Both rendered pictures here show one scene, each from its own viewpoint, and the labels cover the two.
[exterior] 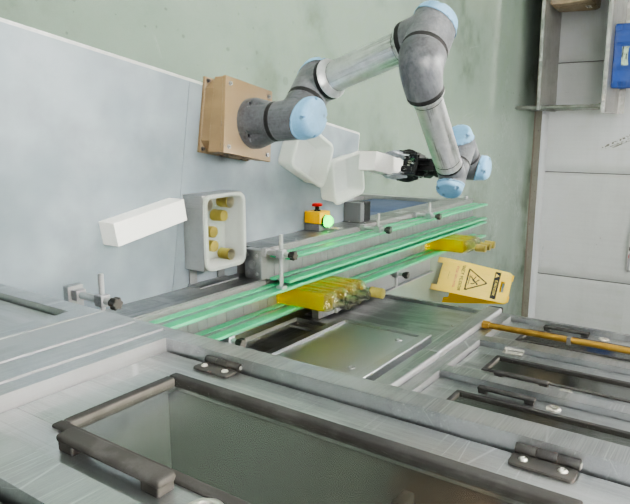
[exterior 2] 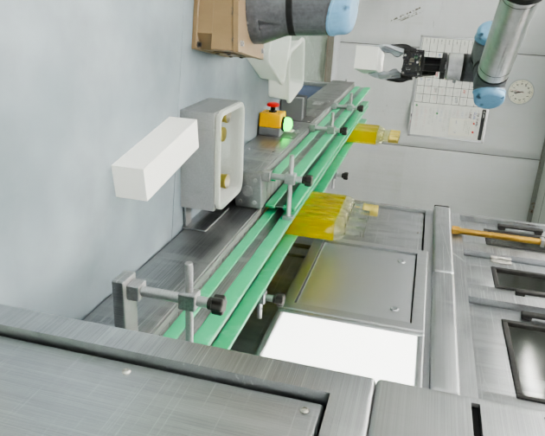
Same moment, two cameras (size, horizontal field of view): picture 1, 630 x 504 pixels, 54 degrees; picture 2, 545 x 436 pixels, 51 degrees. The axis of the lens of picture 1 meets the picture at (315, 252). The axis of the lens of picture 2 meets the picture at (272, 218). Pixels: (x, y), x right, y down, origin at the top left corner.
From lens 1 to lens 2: 86 cm
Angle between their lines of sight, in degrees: 22
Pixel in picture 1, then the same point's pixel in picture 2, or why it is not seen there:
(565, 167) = (358, 38)
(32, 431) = not seen: outside the picture
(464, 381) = (496, 306)
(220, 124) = (230, 11)
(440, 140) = (515, 45)
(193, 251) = (195, 185)
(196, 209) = (204, 131)
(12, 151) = (17, 68)
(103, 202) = (115, 135)
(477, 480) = not seen: outside the picture
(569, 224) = not seen: hidden behind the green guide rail
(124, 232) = (151, 179)
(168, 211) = (185, 139)
